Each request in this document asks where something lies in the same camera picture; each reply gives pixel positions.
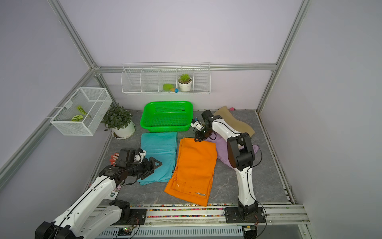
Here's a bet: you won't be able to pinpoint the large green potted plant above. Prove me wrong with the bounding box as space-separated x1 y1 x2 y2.
101 103 136 139

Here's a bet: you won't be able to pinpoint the orange pants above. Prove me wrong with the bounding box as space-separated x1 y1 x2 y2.
165 138 217 207

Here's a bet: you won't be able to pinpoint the green leaf toy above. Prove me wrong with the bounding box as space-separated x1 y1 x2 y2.
71 106 92 122

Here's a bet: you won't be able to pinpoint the small potted succulent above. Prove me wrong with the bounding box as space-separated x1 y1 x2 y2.
178 74 193 92

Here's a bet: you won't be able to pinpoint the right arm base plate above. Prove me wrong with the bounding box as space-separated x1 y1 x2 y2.
223 207 266 224

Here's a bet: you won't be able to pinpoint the green toy shovel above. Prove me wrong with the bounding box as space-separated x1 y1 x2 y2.
163 84 179 93

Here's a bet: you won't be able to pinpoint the flower seed packet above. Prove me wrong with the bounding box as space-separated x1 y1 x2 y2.
109 185 121 200

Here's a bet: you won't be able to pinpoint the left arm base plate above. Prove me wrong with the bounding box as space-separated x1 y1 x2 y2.
113 208 147 226

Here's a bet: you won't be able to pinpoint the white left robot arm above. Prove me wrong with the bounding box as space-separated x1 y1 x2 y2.
34 148 162 239

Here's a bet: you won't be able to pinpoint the teal pants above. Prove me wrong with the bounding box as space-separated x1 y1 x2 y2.
138 132 178 185

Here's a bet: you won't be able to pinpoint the tan folded pants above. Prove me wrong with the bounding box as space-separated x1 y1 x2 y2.
213 106 255 137

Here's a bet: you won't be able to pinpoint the white wire side basket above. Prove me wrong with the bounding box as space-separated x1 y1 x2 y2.
50 87 112 136

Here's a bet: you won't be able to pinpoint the green plastic basket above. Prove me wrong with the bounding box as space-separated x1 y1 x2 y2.
140 101 194 132

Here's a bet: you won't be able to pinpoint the white wire wall shelf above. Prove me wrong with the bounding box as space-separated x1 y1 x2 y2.
121 62 211 95

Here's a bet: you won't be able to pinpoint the purple pants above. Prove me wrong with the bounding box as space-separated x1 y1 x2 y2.
206 132 259 171

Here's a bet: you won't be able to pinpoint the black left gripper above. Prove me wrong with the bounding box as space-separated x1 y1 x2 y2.
127 156 162 179

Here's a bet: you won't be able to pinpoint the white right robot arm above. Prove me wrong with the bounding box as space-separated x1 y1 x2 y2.
191 110 259 221

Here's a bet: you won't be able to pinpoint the aluminium front rail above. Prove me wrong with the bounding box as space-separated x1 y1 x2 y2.
89 204 310 227

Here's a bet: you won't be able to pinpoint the red white work glove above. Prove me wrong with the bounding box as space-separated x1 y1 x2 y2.
109 153 119 165

